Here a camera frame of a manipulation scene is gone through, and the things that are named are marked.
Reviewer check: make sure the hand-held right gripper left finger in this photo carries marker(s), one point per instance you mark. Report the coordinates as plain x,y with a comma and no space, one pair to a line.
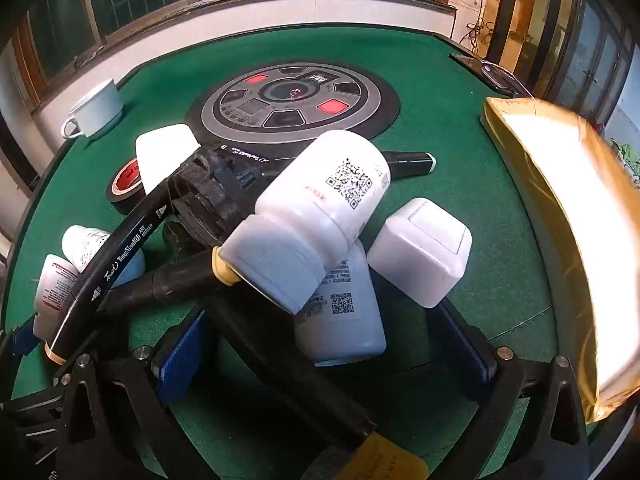
182,355

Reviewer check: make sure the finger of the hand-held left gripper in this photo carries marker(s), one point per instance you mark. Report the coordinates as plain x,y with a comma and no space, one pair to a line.
24,342

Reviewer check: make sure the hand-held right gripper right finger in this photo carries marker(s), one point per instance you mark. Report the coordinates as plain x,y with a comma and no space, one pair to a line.
472,355

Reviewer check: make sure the small white bottle red print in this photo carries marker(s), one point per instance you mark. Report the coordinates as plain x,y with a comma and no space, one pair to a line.
55,285

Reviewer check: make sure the black marker yellow cap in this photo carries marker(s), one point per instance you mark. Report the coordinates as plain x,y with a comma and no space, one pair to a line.
160,280

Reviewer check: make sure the black marker pale yellow end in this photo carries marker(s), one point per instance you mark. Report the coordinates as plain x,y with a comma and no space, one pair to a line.
290,375

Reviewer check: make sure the black marker beige cap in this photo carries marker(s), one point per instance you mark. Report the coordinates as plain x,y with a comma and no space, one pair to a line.
107,265

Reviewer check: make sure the large white plastic bottle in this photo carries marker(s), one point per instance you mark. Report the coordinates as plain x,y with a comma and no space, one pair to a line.
345,325
310,220

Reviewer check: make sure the black plastic gear part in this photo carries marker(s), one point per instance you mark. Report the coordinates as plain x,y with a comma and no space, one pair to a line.
210,205

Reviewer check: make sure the gold cardboard box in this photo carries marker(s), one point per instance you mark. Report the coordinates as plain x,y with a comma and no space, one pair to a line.
560,200

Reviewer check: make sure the black marker grey cap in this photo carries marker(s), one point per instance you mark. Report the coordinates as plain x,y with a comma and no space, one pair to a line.
410,164

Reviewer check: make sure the black tape roll red core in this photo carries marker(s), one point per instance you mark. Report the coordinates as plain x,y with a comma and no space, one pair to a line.
120,195

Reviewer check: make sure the white plastic box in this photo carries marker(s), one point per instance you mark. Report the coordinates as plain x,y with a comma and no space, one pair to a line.
165,152

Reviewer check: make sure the white ceramic mug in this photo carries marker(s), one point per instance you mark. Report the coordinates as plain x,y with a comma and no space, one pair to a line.
97,107

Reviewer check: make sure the round grey table control panel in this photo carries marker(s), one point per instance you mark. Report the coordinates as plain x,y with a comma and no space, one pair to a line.
240,110

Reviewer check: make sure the black tablet on table edge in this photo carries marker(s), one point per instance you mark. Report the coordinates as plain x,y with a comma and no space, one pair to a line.
480,65

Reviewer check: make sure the glass door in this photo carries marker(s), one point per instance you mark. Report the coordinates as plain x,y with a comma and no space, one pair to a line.
590,45

